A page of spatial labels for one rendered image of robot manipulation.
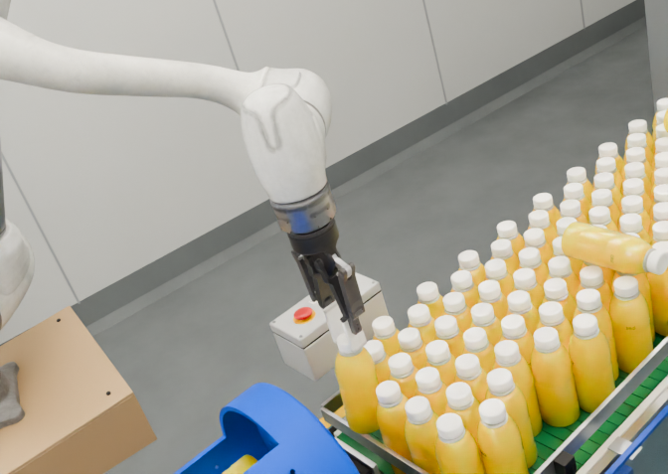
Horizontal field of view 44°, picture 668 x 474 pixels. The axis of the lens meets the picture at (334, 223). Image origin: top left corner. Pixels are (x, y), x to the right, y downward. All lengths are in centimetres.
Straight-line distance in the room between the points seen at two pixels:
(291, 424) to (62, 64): 58
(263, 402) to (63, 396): 54
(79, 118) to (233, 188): 85
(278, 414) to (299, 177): 33
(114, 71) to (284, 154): 27
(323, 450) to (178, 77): 58
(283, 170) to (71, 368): 69
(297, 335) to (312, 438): 41
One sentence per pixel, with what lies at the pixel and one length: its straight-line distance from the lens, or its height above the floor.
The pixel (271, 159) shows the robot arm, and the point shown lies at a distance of 113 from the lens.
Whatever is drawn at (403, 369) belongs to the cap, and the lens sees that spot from 138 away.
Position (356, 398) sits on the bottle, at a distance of 138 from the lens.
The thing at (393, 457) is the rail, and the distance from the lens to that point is 139.
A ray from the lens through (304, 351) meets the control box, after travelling 149.
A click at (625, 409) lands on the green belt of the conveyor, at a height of 90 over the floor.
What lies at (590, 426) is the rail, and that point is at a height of 97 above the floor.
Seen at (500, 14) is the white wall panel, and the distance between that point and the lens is 498.
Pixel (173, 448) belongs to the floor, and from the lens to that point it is 317.
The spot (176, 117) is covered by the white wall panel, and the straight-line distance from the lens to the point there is 396.
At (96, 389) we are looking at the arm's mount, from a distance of 156.
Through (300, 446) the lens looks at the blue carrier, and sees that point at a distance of 111.
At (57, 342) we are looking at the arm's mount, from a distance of 174.
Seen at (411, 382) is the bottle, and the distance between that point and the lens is 140.
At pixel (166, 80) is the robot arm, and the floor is 162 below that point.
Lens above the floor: 194
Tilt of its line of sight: 28 degrees down
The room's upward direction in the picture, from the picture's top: 18 degrees counter-clockwise
